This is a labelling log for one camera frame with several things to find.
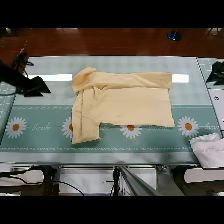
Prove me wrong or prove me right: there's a yellow T-shirt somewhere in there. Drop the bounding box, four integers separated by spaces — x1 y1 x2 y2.
70 66 176 145

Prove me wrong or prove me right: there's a white garment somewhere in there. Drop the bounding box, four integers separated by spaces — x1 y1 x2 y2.
189 132 224 169

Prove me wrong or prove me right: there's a silver frame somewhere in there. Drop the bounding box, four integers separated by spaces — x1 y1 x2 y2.
0 161 224 196

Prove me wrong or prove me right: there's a black cable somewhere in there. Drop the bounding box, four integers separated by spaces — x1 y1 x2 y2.
0 167 46 186
52 179 86 196

